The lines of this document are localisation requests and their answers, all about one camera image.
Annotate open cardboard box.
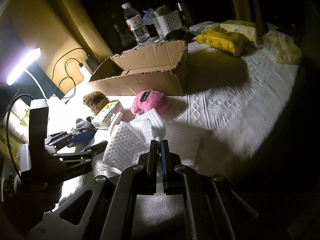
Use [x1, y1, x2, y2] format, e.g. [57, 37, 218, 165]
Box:
[89, 40, 188, 96]

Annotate yellow wipes pack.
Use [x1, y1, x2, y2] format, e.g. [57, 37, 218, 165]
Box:
[193, 26, 248, 57]

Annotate white paper towel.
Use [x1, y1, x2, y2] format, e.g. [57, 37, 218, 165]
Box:
[102, 109, 204, 172]

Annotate pale tissue pack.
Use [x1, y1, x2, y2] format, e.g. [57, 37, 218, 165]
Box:
[220, 20, 258, 42]

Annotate white power bank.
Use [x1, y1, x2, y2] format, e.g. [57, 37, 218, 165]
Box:
[79, 63, 92, 81]

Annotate black usb cable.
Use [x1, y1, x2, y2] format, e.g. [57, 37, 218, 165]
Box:
[48, 47, 87, 105]

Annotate brown plush toy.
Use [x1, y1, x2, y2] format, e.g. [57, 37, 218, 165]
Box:
[83, 91, 109, 116]

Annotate clear water bottle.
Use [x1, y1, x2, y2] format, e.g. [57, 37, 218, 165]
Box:
[121, 3, 150, 44]

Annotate clear plastic bag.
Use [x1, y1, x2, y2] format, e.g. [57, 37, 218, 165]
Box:
[263, 31, 303, 65]

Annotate white perforated basket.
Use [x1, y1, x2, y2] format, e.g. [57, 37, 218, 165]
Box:
[152, 11, 183, 38]

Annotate metal thermos flask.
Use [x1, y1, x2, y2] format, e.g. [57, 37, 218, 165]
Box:
[177, 3, 193, 27]

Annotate white desk lamp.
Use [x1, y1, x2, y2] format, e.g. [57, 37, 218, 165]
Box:
[7, 47, 41, 86]

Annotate cartoon tissue pack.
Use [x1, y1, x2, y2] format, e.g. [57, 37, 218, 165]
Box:
[91, 101, 124, 129]

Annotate grey dotted sock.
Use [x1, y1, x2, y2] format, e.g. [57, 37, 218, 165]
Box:
[72, 116, 98, 138]

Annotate white lace tablecloth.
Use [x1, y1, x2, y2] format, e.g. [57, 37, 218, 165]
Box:
[44, 21, 299, 235]

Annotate pink plush toy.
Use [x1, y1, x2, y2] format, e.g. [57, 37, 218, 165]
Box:
[131, 90, 169, 114]

